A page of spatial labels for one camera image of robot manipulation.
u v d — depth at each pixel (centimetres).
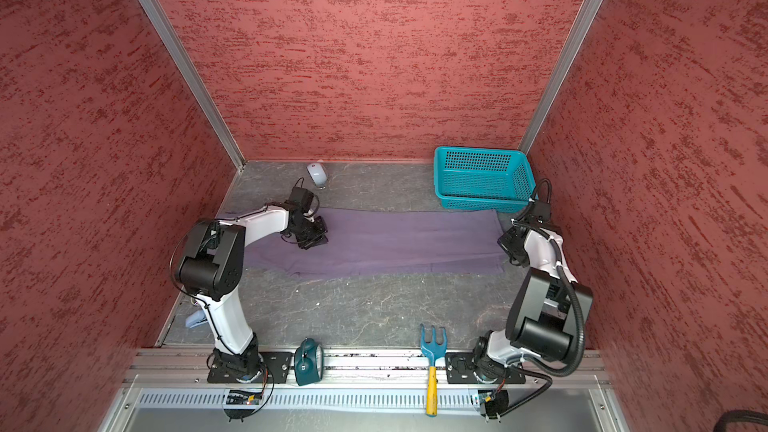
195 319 79
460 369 74
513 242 80
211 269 51
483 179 117
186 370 76
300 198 82
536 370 62
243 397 72
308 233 85
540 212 71
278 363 74
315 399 71
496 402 71
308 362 68
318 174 108
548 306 47
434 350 76
